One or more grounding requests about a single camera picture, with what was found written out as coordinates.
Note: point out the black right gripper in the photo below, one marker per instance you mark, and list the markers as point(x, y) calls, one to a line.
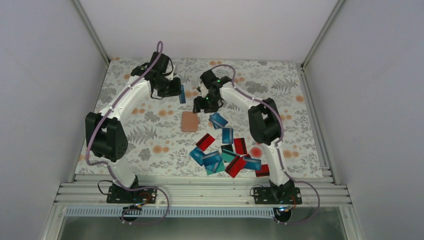
point(198, 105)

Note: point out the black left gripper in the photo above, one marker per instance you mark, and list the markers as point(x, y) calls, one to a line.
point(175, 90)

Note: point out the tan leather card holder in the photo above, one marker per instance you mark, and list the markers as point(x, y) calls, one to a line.
point(189, 122)

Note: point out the blue card pile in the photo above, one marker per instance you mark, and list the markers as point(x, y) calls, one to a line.
point(197, 154)
point(218, 122)

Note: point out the blue striped card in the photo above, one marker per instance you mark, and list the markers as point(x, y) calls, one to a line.
point(212, 158)

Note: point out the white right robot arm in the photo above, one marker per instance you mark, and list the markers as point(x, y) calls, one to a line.
point(265, 124)

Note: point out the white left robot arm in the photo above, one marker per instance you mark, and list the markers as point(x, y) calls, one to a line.
point(106, 140)

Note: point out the red card near wallet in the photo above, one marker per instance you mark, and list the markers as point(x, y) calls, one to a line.
point(206, 141)

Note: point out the black card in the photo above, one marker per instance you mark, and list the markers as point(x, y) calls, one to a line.
point(227, 147)

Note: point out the red card centre upright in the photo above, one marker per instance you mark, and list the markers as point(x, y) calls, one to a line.
point(240, 146)

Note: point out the teal green card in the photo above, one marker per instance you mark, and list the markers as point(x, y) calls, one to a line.
point(228, 156)

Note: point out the teal card lower pile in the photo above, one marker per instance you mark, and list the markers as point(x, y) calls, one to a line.
point(215, 168)

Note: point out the red card lower centre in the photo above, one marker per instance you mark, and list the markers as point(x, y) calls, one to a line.
point(235, 166)

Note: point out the light blue card right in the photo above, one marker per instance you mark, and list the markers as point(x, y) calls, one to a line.
point(252, 164)

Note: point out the red card bottom right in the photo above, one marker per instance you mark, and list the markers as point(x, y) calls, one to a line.
point(263, 171)

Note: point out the aluminium rail frame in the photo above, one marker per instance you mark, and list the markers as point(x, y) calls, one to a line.
point(207, 191)

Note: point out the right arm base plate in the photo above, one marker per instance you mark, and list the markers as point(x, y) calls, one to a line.
point(265, 196)

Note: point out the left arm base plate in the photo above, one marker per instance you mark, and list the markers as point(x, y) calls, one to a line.
point(118, 195)

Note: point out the perforated grey cable tray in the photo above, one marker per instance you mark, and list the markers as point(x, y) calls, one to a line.
point(172, 212)

